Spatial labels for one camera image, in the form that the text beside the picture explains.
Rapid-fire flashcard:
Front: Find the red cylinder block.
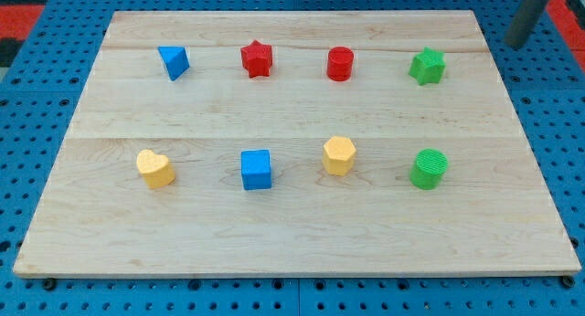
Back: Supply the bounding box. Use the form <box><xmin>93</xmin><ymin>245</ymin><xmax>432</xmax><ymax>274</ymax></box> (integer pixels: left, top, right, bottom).
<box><xmin>326</xmin><ymin>46</ymin><xmax>354</xmax><ymax>81</ymax></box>

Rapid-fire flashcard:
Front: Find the yellow hexagon block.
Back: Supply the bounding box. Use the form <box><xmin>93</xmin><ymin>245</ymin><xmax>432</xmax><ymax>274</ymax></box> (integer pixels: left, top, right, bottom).
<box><xmin>322</xmin><ymin>136</ymin><xmax>356</xmax><ymax>176</ymax></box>

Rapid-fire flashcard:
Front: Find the red star block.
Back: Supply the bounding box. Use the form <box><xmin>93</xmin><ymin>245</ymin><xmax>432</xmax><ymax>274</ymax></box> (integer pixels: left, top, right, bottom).
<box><xmin>240</xmin><ymin>40</ymin><xmax>273</xmax><ymax>78</ymax></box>

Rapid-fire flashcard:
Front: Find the green star block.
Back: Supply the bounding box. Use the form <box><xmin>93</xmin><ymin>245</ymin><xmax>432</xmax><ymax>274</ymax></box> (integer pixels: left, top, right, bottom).
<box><xmin>409</xmin><ymin>47</ymin><xmax>446</xmax><ymax>86</ymax></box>

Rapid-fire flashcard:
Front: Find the yellow heart block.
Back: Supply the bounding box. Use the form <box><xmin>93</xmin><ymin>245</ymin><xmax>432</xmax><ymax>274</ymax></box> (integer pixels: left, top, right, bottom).
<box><xmin>136</xmin><ymin>149</ymin><xmax>176</xmax><ymax>189</ymax></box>

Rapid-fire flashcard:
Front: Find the blue cube block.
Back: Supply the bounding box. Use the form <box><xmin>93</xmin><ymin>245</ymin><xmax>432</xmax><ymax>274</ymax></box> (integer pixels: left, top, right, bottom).
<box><xmin>240</xmin><ymin>150</ymin><xmax>272</xmax><ymax>190</ymax></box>

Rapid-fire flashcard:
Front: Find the wooden board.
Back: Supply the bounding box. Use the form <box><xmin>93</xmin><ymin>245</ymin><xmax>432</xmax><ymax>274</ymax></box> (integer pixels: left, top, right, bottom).
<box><xmin>14</xmin><ymin>10</ymin><xmax>581</xmax><ymax>279</ymax></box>

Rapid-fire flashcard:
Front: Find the green cylinder block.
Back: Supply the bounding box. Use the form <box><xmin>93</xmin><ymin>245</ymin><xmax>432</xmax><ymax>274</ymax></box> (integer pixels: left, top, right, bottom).
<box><xmin>409</xmin><ymin>149</ymin><xmax>449</xmax><ymax>190</ymax></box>

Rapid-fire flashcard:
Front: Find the grey pusher rod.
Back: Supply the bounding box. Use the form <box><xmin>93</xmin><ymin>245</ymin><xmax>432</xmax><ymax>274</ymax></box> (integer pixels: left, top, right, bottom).
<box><xmin>503</xmin><ymin>0</ymin><xmax>549</xmax><ymax>49</ymax></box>

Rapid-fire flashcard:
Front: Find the blue triangle block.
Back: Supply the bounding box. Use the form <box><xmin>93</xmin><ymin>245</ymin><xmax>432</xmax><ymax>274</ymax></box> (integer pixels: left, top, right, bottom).
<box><xmin>157</xmin><ymin>46</ymin><xmax>190</xmax><ymax>81</ymax></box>

